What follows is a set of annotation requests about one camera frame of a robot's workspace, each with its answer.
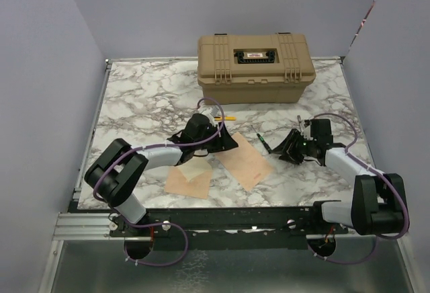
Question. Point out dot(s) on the left aluminium rail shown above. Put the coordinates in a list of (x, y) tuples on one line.
[(82, 227)]

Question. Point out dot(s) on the black green marker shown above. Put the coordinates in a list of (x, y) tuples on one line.
[(264, 143)]

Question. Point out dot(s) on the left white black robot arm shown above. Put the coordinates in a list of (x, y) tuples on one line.
[(115, 174)]

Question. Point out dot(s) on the yellow black pen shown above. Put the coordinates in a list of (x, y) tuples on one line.
[(228, 118)]

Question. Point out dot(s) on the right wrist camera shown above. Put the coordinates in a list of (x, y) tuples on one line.
[(304, 128)]

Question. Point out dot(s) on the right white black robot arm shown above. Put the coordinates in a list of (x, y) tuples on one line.
[(378, 205)]

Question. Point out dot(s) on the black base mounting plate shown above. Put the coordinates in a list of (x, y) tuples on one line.
[(172, 229)]

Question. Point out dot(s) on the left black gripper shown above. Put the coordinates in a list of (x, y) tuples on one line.
[(225, 142)]

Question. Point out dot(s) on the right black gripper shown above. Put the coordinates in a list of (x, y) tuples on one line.
[(289, 144)]

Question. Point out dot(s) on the peach paper letter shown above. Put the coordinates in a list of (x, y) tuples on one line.
[(245, 163)]

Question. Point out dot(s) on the tan plastic toolbox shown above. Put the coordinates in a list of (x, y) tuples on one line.
[(236, 69)]

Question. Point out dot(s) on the peach paper envelope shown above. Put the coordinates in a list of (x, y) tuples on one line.
[(191, 179)]

